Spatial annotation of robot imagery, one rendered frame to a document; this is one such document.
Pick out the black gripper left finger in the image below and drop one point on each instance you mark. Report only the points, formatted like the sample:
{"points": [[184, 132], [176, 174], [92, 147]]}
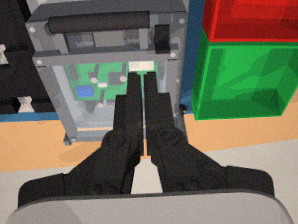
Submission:
{"points": [[110, 169]]}

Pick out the green bin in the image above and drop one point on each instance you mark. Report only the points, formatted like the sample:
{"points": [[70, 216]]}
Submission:
{"points": [[243, 83]]}

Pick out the red open-top bin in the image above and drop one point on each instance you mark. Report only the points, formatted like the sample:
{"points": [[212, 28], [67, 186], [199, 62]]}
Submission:
{"points": [[251, 20]]}

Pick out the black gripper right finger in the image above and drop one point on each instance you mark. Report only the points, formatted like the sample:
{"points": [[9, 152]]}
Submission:
{"points": [[180, 165]]}

